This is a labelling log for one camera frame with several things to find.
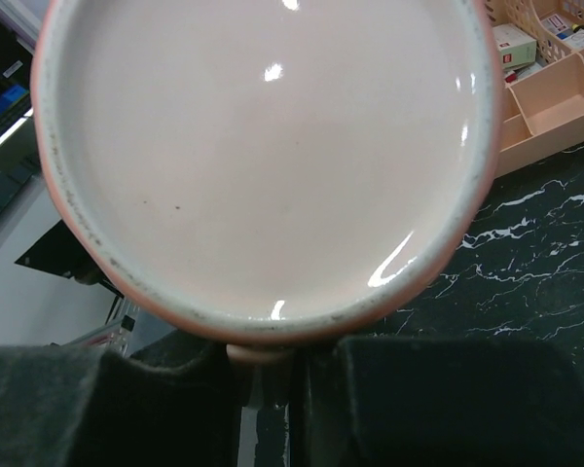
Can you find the green white box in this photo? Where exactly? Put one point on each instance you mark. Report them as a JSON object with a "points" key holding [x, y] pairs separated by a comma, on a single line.
{"points": [[515, 47]]}

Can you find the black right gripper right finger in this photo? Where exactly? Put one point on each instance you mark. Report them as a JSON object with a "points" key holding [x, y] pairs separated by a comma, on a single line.
{"points": [[388, 401]]}

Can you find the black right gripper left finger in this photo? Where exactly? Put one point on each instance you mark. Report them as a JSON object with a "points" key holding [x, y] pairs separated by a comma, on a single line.
{"points": [[171, 403]]}

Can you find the salmon pink speckled mug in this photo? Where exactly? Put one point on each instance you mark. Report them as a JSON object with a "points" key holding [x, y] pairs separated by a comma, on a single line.
{"points": [[268, 173]]}

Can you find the orange plastic file organizer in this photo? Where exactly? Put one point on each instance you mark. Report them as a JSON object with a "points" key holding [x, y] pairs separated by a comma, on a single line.
{"points": [[544, 111]]}

